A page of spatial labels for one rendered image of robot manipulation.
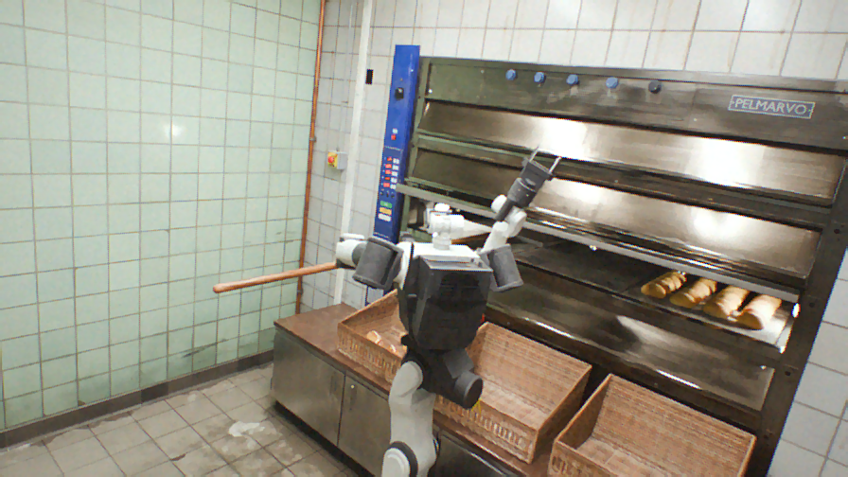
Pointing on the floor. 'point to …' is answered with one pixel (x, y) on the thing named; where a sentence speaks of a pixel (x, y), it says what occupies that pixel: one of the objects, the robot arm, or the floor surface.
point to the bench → (366, 405)
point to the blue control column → (397, 117)
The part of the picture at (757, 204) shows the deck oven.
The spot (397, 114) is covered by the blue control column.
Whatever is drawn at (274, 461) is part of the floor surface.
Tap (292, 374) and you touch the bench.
